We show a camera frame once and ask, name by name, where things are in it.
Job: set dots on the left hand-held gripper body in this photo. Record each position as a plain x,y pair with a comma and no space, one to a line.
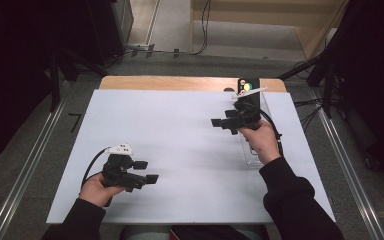
116,175

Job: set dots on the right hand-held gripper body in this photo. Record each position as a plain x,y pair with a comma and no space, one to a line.
246,116

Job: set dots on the black phone case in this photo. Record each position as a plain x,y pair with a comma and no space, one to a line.
255,83

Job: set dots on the clear plastic rack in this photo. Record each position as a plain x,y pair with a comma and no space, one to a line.
253,160

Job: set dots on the person's left hand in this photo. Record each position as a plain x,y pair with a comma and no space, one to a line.
95,193

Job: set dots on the person's right hand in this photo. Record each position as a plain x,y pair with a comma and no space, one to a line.
263,141

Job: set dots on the white board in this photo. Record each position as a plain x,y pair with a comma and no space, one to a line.
180,133

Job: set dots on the wooden table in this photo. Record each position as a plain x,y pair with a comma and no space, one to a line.
180,83

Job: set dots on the black metal stand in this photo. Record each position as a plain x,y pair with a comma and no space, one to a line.
328,86

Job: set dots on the light wooden shelf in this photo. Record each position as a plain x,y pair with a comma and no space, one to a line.
246,13

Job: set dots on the black tripod stand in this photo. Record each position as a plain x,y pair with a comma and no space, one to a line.
55,83

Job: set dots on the dark cabinet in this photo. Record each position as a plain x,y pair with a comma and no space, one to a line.
110,30

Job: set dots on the aluminium floor rail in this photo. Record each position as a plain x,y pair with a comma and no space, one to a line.
30,168
350,173

